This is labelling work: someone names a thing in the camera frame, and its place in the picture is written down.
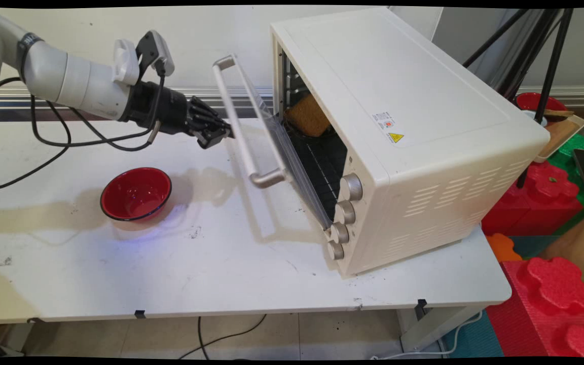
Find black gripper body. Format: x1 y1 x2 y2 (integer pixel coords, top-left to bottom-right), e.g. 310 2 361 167
119 80 195 136

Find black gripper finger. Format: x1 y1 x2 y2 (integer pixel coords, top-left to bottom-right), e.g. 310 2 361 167
188 120 233 150
190 95 233 134

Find glass oven door with handle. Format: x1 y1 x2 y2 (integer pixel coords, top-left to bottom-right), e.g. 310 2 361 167
212 55 333 231

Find red bowl with black rim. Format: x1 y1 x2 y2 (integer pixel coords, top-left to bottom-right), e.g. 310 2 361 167
100 167 172 222

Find brown toast slice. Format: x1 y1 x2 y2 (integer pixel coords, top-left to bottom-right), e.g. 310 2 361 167
284 94 332 137

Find black oven rack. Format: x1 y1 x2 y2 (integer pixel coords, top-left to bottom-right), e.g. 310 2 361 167
287 127 348 220

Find large silver oven knob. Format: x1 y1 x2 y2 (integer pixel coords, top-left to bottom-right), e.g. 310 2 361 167
340 173 363 202

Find cream toaster oven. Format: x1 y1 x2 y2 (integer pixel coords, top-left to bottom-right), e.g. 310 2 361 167
270 6 551 278

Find white table leg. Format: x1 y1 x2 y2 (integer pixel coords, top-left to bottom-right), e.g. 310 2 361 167
398 304 483 353

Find orange foam block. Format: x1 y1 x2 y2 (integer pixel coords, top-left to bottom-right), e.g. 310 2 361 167
485 233 523 263

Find red bowl behind tripod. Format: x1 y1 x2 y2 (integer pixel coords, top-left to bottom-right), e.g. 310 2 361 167
515 92 569 115

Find red foam block with flower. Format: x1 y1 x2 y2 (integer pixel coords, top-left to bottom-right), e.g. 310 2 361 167
481 161 584 237

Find blue foam floor mat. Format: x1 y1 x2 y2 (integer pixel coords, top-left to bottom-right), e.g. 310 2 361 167
442 309 505 358

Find light wooden tray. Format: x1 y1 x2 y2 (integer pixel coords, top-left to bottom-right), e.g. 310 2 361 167
533 114 584 164

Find black tripod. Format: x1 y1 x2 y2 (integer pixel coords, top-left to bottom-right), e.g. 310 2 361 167
463 8 574 189

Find green foam block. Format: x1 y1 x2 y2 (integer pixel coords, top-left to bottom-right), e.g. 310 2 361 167
545 133 584 224

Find large red foam block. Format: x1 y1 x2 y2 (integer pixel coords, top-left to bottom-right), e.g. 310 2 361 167
485 256 584 358

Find black cable with grey connector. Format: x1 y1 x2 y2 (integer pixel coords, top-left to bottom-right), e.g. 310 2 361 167
44 58 167 153

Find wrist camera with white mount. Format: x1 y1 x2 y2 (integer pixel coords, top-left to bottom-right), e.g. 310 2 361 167
112 30 176 87

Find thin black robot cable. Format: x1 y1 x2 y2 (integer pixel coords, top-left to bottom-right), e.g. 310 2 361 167
0 76 153 191

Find black floor cable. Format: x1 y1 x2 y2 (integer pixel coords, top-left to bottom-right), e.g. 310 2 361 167
173 314 267 360

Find white floor cable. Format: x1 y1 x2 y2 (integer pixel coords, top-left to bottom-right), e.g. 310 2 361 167
371 310 484 360

